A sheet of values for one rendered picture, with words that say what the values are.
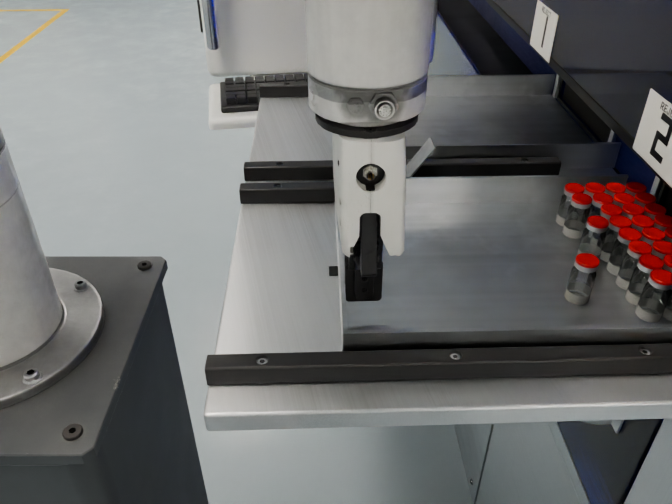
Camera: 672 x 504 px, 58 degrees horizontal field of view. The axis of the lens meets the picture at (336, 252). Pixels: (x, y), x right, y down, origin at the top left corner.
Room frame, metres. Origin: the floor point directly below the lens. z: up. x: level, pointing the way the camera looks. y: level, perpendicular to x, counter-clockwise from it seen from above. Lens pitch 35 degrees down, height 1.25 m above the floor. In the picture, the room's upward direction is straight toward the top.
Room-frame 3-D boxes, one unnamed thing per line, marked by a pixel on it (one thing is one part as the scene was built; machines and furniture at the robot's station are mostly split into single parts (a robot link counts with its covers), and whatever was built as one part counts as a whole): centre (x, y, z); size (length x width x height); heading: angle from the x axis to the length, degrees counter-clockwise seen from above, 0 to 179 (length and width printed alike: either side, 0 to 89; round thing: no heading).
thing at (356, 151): (0.42, -0.02, 1.03); 0.10 x 0.08 x 0.11; 2
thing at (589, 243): (0.51, -0.26, 0.91); 0.02 x 0.02 x 0.05
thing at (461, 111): (0.84, -0.19, 0.90); 0.34 x 0.26 x 0.04; 92
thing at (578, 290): (0.44, -0.23, 0.90); 0.02 x 0.02 x 0.04
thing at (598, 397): (0.66, -0.13, 0.87); 0.70 x 0.48 x 0.02; 2
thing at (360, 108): (0.42, -0.02, 1.09); 0.09 x 0.08 x 0.03; 2
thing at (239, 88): (1.18, 0.03, 0.82); 0.40 x 0.14 x 0.02; 100
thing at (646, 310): (0.50, -0.28, 0.91); 0.18 x 0.02 x 0.05; 1
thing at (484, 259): (0.49, -0.17, 0.90); 0.34 x 0.26 x 0.04; 92
